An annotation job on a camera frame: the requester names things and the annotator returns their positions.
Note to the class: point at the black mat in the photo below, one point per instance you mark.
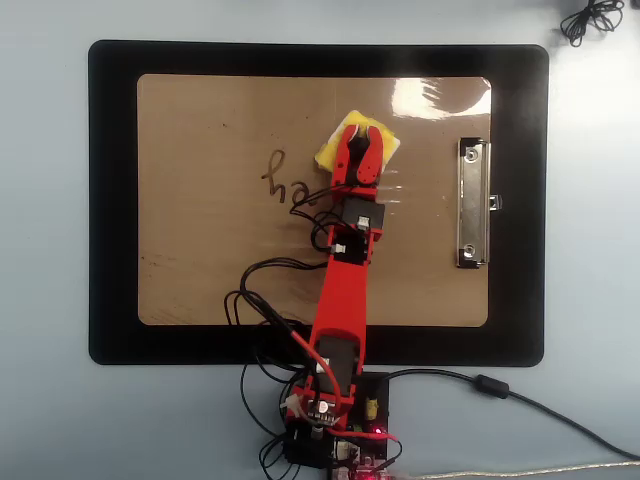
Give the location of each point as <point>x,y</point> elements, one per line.
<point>112,200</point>

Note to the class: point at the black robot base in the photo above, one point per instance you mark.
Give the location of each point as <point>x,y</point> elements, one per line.
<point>372,387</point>

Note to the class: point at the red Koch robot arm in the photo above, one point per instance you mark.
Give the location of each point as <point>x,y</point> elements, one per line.
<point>340,300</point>

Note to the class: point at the brown clipboard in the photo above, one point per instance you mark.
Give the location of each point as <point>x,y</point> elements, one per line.
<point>210,125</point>

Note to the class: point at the metal clipboard clip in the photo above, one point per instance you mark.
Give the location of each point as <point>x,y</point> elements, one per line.
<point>472,200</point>

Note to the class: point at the yellow power connector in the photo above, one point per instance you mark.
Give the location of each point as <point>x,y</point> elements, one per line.
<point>370,407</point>

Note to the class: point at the robot control circuit board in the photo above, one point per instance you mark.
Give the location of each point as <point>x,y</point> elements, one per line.
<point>365,457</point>

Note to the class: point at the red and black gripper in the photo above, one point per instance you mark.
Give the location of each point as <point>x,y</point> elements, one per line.
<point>362,212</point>

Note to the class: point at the yellow and white sponge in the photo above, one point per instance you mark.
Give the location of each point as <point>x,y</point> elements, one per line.
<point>327,152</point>

